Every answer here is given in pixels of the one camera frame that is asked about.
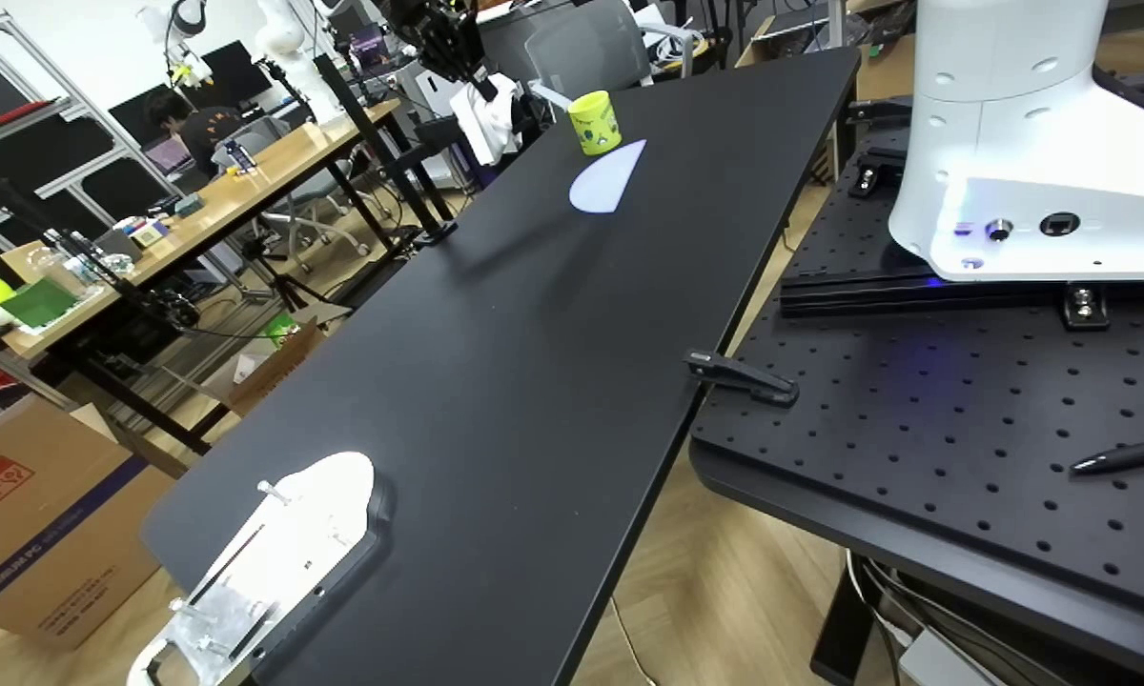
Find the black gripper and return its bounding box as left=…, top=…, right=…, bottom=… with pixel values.
left=417, top=4, right=486, bottom=82

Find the white cloth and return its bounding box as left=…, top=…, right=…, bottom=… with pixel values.
left=452, top=74, right=521, bottom=163

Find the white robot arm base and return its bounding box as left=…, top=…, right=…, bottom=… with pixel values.
left=889, top=0, right=1144, bottom=282

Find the grey office chair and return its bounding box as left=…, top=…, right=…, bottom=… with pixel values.
left=480, top=0, right=650, bottom=98

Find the yellow-green cup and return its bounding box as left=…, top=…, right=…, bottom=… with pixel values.
left=570, top=91, right=621, bottom=155

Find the black clamp lever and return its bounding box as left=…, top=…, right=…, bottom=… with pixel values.
left=685, top=351, right=801, bottom=408

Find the wooden workbench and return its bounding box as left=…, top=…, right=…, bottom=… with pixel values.
left=0, top=94, right=403, bottom=366

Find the green mat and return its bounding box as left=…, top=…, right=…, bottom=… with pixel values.
left=4, top=277, right=78, bottom=328

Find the black perforated mounting board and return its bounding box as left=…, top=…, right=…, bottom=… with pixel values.
left=685, top=126, right=1144, bottom=686

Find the cardboard box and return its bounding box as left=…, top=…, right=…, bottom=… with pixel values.
left=0, top=396, right=171, bottom=647

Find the black pen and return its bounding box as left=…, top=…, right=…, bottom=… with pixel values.
left=1068, top=443, right=1144, bottom=477

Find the black mounting rail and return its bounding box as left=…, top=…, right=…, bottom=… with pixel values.
left=780, top=275, right=1144, bottom=317

